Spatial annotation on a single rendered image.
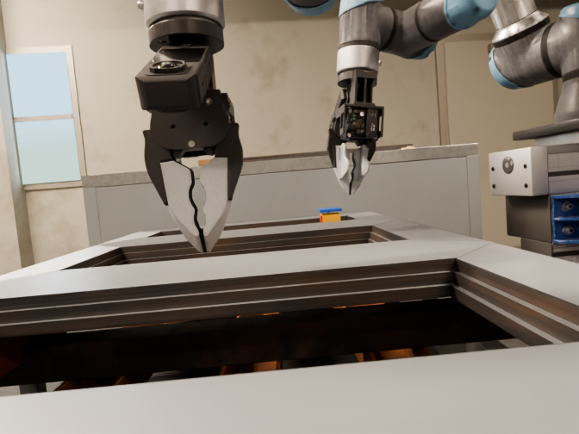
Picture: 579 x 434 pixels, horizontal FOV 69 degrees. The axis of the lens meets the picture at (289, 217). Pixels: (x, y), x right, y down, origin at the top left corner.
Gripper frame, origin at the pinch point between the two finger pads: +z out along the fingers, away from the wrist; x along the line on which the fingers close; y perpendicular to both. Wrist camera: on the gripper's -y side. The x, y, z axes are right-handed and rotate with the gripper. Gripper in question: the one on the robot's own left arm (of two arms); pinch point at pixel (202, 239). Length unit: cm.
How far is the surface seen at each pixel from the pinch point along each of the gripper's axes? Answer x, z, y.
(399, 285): -20.8, 8.3, 8.4
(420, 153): -56, -12, 99
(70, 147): 158, -52, 316
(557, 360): -21.1, 5.8, -19.5
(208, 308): 1.5, 8.8, 7.7
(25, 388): 57, 38, 60
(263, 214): -2, 4, 99
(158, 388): -0.3, 5.7, -18.3
